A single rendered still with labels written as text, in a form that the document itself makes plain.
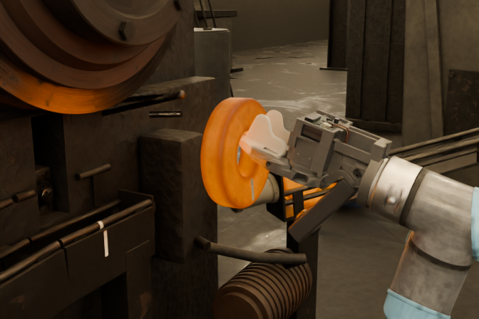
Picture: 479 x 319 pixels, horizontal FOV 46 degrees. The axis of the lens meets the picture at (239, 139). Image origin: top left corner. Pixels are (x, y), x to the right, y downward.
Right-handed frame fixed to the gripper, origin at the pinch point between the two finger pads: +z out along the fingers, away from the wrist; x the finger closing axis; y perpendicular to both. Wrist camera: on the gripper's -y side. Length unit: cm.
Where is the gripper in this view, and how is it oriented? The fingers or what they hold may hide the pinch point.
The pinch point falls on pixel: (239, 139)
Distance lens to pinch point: 79.0
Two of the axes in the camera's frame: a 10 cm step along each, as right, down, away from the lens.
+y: 2.2, -9.1, -3.5
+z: -8.4, -3.6, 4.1
